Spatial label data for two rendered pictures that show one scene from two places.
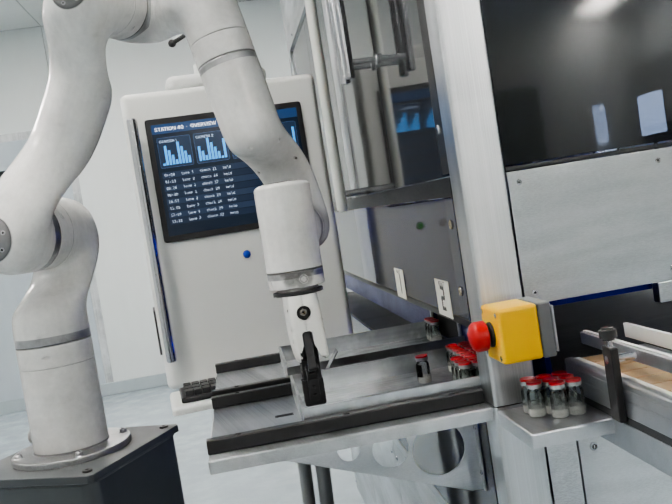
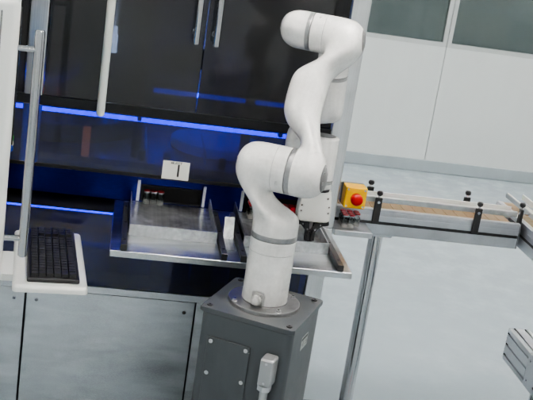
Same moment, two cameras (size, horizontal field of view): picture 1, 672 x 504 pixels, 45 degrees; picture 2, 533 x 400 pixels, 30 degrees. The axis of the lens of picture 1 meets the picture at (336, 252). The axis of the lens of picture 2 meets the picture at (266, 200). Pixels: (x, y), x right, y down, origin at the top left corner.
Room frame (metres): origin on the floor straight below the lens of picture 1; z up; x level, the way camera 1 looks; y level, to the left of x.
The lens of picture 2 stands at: (1.47, 2.92, 1.84)
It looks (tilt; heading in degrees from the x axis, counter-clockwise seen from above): 16 degrees down; 268
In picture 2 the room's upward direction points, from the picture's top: 9 degrees clockwise
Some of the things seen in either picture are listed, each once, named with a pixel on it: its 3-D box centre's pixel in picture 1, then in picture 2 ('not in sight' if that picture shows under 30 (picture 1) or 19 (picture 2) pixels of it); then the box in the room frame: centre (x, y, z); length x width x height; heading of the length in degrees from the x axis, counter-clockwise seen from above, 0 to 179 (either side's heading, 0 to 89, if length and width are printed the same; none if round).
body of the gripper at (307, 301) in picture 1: (302, 320); (314, 202); (1.21, 0.06, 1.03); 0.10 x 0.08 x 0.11; 7
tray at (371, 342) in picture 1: (366, 350); (171, 216); (1.64, -0.03, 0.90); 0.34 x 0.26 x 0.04; 97
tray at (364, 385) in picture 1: (401, 382); (278, 227); (1.30, -0.07, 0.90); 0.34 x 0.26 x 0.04; 97
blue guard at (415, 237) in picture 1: (359, 243); (17, 131); (2.14, -0.06, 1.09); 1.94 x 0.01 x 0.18; 7
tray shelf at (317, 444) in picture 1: (346, 385); (226, 236); (1.46, 0.02, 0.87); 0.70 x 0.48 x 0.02; 7
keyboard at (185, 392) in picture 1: (263, 376); (51, 252); (1.95, 0.22, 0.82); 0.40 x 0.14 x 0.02; 103
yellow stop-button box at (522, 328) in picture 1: (516, 329); (353, 195); (1.06, -0.22, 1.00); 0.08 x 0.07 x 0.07; 97
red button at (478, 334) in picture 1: (483, 335); (356, 199); (1.06, -0.17, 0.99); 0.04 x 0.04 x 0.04; 7
